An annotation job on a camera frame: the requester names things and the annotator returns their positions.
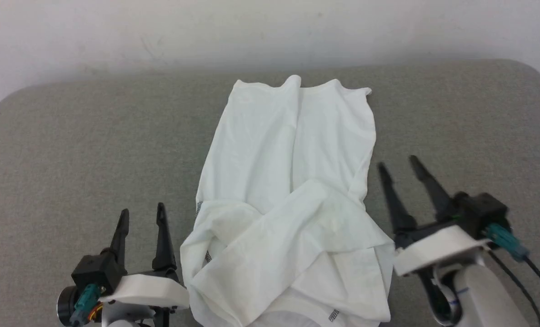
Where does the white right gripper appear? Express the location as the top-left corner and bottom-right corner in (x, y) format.
(378, 155), (491, 277)

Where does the white garment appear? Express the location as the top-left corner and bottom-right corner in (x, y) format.
(180, 75), (395, 327)

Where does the teal left camera connector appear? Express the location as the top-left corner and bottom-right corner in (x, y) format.
(69, 284), (103, 326)

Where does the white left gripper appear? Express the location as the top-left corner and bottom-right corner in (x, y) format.
(99, 203), (190, 310)

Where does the teal camera connector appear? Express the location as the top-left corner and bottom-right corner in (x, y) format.
(485, 223), (530, 263)
(69, 284), (103, 326)

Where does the teal right camera connector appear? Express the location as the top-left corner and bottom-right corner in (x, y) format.
(485, 223), (530, 263)

